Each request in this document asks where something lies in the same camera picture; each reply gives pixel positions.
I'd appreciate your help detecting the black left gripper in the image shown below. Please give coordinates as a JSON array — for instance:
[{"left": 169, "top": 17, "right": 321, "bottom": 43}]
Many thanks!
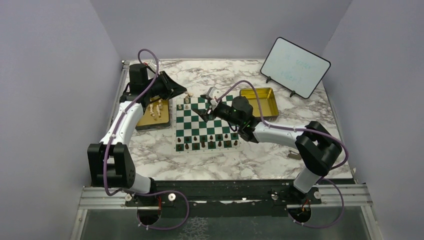
[{"left": 144, "top": 70, "right": 187, "bottom": 100}]

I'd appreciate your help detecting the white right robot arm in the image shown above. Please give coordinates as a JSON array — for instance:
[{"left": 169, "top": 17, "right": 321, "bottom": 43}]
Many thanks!
[{"left": 193, "top": 95, "right": 342, "bottom": 204}]

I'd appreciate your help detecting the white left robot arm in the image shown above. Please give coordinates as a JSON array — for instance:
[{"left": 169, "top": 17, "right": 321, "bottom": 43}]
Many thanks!
[{"left": 87, "top": 63, "right": 187, "bottom": 206}]

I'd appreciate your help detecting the green white chess board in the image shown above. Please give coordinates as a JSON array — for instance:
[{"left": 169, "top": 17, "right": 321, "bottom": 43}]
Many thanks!
[{"left": 171, "top": 97, "right": 244, "bottom": 156}]

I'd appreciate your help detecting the left gold metal tin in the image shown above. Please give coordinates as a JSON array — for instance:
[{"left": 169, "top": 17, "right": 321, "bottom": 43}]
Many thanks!
[{"left": 135, "top": 96, "right": 171, "bottom": 132}]

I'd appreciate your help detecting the gold metal tin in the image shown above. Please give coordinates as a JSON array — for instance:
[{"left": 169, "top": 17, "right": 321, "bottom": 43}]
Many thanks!
[
  {"left": 239, "top": 87, "right": 280, "bottom": 122},
  {"left": 135, "top": 96, "right": 171, "bottom": 132}
]

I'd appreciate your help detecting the right gold metal tin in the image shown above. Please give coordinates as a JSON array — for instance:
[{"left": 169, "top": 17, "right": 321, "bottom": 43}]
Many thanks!
[{"left": 239, "top": 87, "right": 280, "bottom": 122}]

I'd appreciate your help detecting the small whiteboard on stand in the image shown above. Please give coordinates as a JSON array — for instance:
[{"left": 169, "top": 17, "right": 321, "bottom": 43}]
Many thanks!
[{"left": 260, "top": 37, "right": 331, "bottom": 99}]

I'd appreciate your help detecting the small brass padlock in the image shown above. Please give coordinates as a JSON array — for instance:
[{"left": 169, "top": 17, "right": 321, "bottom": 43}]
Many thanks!
[{"left": 287, "top": 150, "right": 302, "bottom": 160}]

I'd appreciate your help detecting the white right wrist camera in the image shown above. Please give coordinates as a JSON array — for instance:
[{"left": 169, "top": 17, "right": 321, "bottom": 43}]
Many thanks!
[{"left": 205, "top": 86, "right": 222, "bottom": 103}]

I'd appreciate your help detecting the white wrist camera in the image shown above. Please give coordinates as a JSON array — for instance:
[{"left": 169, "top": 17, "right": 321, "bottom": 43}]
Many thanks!
[
  {"left": 205, "top": 86, "right": 222, "bottom": 103},
  {"left": 144, "top": 59, "right": 158, "bottom": 72}
]

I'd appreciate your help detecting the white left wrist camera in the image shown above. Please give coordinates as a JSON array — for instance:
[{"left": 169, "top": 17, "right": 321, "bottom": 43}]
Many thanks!
[{"left": 144, "top": 59, "right": 158, "bottom": 72}]

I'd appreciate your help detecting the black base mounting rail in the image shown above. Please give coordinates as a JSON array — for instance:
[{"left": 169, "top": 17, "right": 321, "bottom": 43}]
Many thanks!
[{"left": 125, "top": 179, "right": 322, "bottom": 218}]

